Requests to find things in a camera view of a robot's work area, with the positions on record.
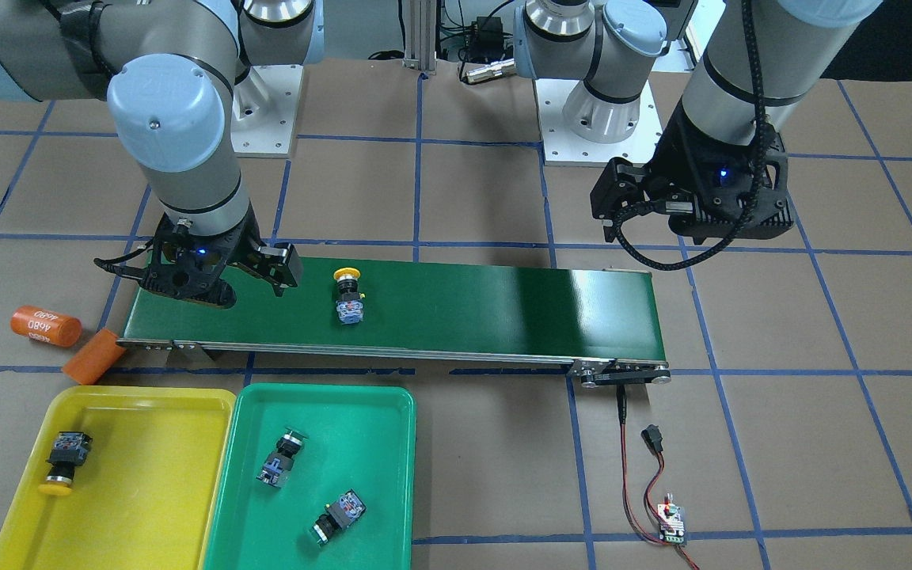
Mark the plain orange cylinder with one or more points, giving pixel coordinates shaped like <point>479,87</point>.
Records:
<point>91,362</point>

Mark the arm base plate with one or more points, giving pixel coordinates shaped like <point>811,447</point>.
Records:
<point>265,111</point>
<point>579,130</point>

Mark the black power adapter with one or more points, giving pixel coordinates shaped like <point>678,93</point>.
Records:
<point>486,40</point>

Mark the aluminium frame post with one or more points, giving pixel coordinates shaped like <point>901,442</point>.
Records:
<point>419,28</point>

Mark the yellow push button switch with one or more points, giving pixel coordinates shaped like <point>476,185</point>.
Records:
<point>70,450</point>

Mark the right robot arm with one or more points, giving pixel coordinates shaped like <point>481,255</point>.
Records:
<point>167,71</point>

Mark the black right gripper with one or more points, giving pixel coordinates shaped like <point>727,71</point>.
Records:
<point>244,252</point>

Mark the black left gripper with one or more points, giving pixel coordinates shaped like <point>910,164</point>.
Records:
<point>679,162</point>

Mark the green conveyor belt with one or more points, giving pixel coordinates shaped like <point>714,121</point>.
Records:
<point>602,325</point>

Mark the green plastic tray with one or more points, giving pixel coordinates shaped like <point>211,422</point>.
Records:
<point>357,437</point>

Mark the small controller circuit board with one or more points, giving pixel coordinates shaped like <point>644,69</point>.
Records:
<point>671,522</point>

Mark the orange cylinder with 4680 print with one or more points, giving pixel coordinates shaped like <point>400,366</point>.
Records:
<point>46,326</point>

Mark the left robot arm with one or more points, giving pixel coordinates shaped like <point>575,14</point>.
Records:
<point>611,48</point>

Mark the green push button switch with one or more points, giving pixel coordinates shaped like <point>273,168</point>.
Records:
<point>339,515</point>

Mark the yellow plastic tray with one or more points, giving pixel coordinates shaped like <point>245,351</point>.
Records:
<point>145,495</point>

